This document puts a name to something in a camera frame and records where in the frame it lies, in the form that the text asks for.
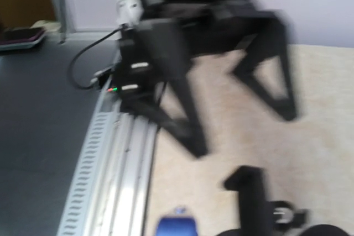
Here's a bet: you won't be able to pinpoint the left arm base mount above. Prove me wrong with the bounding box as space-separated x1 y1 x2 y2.
111 25 166 114

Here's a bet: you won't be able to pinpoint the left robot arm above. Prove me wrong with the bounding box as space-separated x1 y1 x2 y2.
111 0 298 158

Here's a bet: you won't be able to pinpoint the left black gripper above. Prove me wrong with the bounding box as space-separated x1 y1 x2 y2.
138 0 298 158

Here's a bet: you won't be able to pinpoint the blue phone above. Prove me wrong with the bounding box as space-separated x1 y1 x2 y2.
155 216 198 236

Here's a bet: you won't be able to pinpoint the black round-base stand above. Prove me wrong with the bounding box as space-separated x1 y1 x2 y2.
223 165 352 236

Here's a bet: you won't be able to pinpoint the stacked phones on bench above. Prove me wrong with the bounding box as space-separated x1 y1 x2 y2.
1 27 46 52

